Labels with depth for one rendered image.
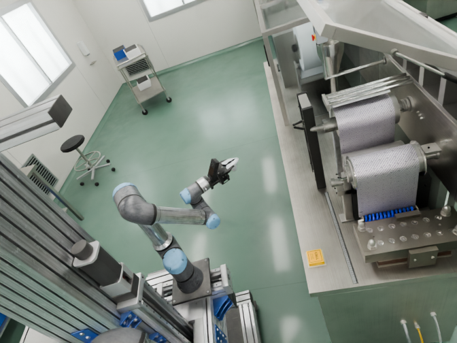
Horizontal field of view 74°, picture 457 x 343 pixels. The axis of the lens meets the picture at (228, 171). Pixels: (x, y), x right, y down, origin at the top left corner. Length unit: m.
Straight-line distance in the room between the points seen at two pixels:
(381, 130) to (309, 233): 0.60
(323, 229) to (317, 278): 0.27
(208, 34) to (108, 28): 2.02
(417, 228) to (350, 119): 0.53
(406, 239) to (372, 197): 0.21
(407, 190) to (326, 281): 0.52
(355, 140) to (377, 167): 0.22
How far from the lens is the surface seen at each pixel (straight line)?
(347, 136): 1.47
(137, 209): 1.34
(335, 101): 1.43
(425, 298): 1.70
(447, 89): 1.32
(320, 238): 1.60
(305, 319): 2.40
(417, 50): 0.91
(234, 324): 2.27
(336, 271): 1.50
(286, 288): 2.51
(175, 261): 1.59
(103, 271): 1.19
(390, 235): 1.45
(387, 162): 1.34
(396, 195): 1.46
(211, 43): 6.83
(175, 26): 6.81
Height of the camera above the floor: 2.22
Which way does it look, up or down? 39 degrees down
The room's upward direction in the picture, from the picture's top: 24 degrees counter-clockwise
